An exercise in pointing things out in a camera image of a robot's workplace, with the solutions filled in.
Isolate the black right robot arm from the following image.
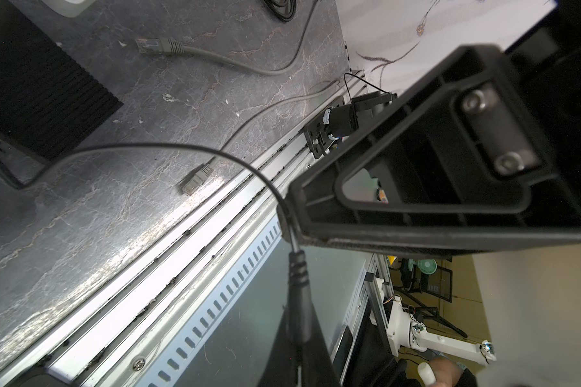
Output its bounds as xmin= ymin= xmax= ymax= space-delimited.
xmin=284 ymin=45 xmax=581 ymax=256

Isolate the white network switch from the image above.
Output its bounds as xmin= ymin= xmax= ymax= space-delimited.
xmin=42 ymin=0 xmax=96 ymax=19

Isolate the white slotted cable duct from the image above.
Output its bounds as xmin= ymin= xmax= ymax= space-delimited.
xmin=134 ymin=216 xmax=282 ymax=386

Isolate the black power adapter with cable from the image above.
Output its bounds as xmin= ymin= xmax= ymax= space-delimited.
xmin=0 ymin=149 xmax=239 ymax=369

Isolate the coiled black ethernet cable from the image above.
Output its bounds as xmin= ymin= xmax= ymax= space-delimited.
xmin=260 ymin=0 xmax=298 ymax=23

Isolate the black network switch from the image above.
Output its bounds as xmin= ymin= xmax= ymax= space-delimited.
xmin=0 ymin=1 xmax=122 ymax=163

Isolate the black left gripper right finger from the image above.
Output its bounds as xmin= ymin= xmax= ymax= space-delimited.
xmin=297 ymin=294 xmax=340 ymax=386

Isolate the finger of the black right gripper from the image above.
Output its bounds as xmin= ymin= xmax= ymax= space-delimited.
xmin=286 ymin=45 xmax=581 ymax=256

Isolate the aluminium mounting rail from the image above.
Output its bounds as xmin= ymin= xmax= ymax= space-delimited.
xmin=0 ymin=96 xmax=369 ymax=387

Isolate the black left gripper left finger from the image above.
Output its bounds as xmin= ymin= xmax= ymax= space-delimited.
xmin=258 ymin=311 xmax=298 ymax=387

